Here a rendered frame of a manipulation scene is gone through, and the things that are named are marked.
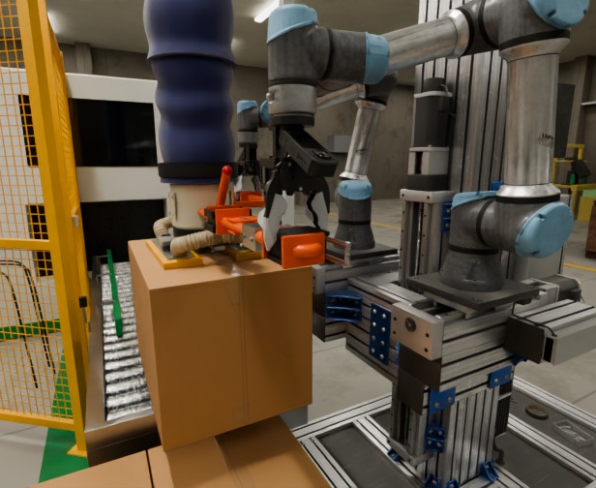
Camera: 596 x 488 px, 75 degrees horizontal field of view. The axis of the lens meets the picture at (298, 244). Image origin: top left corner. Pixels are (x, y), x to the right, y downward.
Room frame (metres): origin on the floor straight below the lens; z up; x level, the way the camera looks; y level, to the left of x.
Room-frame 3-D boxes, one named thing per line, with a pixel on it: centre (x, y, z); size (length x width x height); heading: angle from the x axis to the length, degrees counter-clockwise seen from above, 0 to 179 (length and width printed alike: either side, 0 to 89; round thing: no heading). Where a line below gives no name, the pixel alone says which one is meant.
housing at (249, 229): (0.74, 0.07, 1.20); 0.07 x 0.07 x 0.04; 28
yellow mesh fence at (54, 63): (2.49, 1.46, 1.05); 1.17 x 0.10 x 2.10; 27
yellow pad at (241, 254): (1.19, 0.20, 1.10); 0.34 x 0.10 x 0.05; 28
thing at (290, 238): (0.62, 0.01, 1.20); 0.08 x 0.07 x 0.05; 28
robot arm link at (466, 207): (0.93, -0.44, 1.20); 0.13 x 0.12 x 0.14; 19
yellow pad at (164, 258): (1.10, 0.37, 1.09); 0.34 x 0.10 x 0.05; 28
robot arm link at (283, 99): (0.64, 0.01, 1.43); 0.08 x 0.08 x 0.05
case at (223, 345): (1.14, 0.28, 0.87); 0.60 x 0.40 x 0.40; 27
